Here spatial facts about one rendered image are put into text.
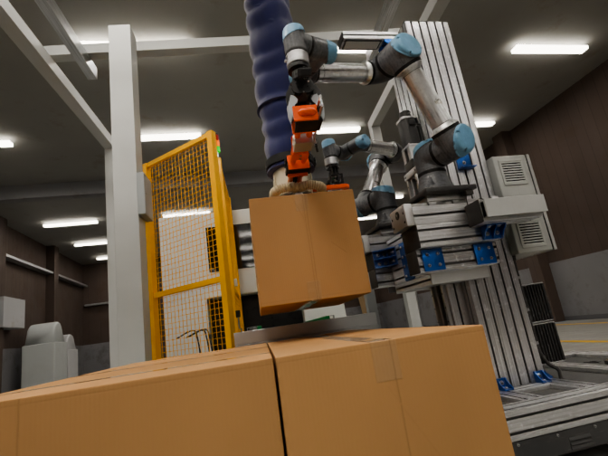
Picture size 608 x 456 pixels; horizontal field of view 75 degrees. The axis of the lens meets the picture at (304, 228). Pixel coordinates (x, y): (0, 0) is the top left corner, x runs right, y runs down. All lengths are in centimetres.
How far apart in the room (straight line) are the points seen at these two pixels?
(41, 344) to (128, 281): 877
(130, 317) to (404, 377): 221
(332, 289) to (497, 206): 69
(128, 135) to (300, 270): 201
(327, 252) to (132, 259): 166
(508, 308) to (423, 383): 122
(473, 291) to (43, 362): 1051
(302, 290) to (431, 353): 72
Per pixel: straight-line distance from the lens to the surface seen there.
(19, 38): 414
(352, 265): 147
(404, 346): 78
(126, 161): 305
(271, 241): 145
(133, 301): 278
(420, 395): 79
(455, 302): 190
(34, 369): 1153
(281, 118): 185
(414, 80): 171
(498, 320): 193
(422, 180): 173
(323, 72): 160
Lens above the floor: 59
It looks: 14 degrees up
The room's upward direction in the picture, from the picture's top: 9 degrees counter-clockwise
